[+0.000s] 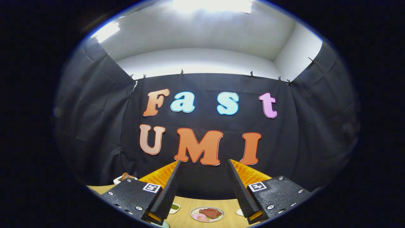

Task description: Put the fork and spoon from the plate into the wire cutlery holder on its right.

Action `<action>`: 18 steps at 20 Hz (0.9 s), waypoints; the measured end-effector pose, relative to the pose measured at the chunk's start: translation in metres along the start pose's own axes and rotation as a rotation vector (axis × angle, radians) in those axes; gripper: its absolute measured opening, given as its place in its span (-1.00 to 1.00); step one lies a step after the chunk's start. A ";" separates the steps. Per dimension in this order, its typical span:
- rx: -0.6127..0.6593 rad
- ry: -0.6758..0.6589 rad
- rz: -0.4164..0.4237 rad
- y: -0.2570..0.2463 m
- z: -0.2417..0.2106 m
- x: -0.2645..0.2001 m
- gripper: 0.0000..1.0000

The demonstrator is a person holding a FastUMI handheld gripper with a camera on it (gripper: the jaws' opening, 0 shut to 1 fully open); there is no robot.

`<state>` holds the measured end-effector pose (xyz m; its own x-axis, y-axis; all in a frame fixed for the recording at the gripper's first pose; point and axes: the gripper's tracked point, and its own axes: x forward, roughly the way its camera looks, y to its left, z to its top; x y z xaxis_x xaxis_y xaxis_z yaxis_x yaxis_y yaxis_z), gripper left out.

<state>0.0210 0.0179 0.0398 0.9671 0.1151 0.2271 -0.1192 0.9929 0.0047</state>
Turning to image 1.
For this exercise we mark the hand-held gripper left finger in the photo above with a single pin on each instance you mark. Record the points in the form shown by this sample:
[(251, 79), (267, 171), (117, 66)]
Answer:
[(167, 190)]

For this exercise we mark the white toaster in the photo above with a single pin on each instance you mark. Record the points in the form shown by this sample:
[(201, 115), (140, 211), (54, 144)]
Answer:
[(118, 180)]

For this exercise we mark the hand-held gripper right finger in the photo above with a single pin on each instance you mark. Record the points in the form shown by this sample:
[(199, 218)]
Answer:
[(242, 193)]

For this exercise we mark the pile of green beans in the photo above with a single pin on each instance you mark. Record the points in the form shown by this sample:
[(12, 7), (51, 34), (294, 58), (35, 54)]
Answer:
[(174, 206)]

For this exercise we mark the pale pink ham slice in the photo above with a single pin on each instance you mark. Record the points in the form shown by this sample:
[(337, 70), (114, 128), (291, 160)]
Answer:
[(196, 216)]

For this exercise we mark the light blue plate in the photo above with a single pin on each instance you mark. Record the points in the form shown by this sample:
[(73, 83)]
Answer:
[(161, 225)]

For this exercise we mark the row of black cloth clips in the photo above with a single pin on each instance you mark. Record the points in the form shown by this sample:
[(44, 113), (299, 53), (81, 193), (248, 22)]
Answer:
[(181, 72)]

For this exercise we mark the brown toast slice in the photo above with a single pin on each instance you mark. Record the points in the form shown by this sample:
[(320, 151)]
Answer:
[(126, 176)]

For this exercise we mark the white divided dish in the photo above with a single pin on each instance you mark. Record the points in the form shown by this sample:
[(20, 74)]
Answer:
[(174, 211)]

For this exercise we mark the reddish ham slice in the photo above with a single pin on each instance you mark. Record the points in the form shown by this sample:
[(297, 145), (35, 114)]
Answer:
[(204, 219)]

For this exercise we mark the brown steak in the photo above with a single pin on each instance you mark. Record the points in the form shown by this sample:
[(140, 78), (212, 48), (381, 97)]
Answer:
[(210, 212)]

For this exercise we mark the small white square dish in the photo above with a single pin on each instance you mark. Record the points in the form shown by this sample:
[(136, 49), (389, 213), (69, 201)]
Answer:
[(239, 212)]

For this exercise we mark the white round dinner plate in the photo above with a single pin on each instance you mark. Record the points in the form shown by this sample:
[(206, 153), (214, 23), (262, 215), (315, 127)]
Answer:
[(220, 219)]

